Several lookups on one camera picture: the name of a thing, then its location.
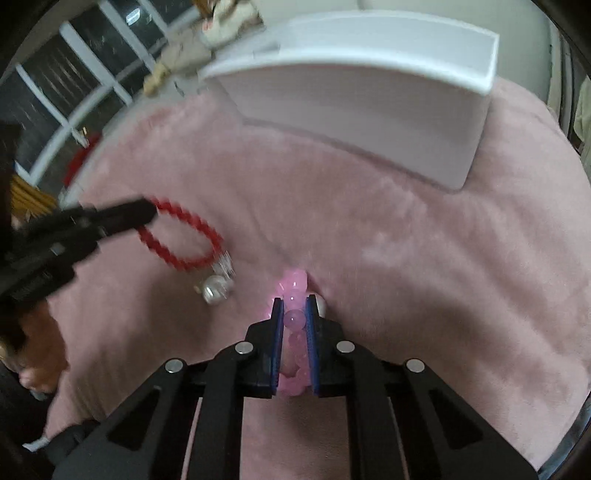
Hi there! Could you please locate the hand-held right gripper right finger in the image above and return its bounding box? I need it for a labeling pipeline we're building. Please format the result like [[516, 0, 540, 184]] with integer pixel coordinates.
[[305, 295, 539, 480]]

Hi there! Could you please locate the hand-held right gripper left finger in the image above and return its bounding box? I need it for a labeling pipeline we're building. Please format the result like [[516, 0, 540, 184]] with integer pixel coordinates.
[[53, 298, 284, 480]]

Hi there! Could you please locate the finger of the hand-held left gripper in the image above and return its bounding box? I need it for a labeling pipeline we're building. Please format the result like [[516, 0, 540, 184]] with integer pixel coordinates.
[[0, 234, 101, 302], [56, 198, 158, 239]]

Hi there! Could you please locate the pink bead bracelet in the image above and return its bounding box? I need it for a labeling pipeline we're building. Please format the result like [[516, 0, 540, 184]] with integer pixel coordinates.
[[270, 268, 329, 400]]

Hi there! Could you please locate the red bead bracelet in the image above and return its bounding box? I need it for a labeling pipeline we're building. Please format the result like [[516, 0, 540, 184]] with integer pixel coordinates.
[[136, 198, 238, 305]]

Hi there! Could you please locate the white plastic storage box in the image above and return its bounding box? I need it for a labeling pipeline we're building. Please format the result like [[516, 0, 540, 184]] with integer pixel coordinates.
[[199, 11, 500, 191]]

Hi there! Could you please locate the person's left hand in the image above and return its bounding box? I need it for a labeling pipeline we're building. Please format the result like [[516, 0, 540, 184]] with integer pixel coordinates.
[[17, 300, 71, 398]]

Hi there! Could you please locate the yellow striped cloth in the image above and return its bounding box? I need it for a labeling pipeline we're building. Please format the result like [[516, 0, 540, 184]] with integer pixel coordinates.
[[9, 174, 61, 219]]

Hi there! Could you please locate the red cloth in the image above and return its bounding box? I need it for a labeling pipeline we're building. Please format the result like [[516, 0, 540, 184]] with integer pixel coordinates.
[[64, 131, 103, 186]]

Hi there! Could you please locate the pink fleece blanket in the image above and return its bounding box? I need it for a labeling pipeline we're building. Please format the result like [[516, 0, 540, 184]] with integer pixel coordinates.
[[44, 76, 591, 480]]

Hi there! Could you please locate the large window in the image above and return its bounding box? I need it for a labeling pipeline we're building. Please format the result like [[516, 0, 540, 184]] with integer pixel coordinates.
[[0, 7, 185, 185]]

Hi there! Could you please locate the tan fleece garment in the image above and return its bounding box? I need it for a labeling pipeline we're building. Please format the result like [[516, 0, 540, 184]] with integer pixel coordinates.
[[142, 39, 215, 97]]

